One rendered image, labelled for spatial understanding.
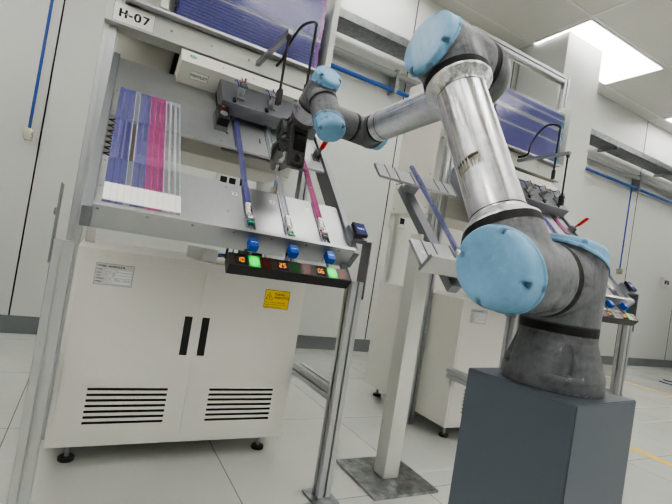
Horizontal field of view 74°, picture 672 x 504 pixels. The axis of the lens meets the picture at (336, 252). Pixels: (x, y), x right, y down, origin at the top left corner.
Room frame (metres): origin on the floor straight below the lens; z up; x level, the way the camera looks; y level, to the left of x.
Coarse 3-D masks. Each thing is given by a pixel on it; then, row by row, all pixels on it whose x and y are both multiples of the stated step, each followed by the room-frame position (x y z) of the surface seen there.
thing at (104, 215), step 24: (96, 216) 0.97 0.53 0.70; (120, 216) 0.99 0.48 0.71; (144, 216) 1.00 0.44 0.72; (168, 216) 1.02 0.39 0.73; (192, 240) 1.09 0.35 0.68; (216, 240) 1.11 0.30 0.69; (240, 240) 1.13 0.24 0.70; (264, 240) 1.14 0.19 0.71; (288, 240) 1.16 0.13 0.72; (312, 240) 1.20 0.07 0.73; (336, 264) 1.29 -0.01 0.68
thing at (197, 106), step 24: (120, 72) 1.34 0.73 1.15; (144, 72) 1.40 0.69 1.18; (168, 96) 1.38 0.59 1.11; (192, 96) 1.44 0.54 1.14; (192, 120) 1.35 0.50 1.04; (240, 120) 1.48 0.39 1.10; (216, 144) 1.34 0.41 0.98; (264, 144) 1.45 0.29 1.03; (312, 144) 1.60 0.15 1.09; (312, 168) 1.49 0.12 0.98
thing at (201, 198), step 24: (96, 192) 1.00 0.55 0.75; (192, 192) 1.14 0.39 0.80; (216, 192) 1.18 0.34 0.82; (240, 192) 1.23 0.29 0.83; (264, 192) 1.28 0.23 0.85; (192, 216) 1.08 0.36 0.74; (216, 216) 1.12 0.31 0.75; (240, 216) 1.16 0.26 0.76; (264, 216) 1.21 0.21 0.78; (312, 216) 1.31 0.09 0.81; (336, 216) 1.37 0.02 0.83; (336, 240) 1.29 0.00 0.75
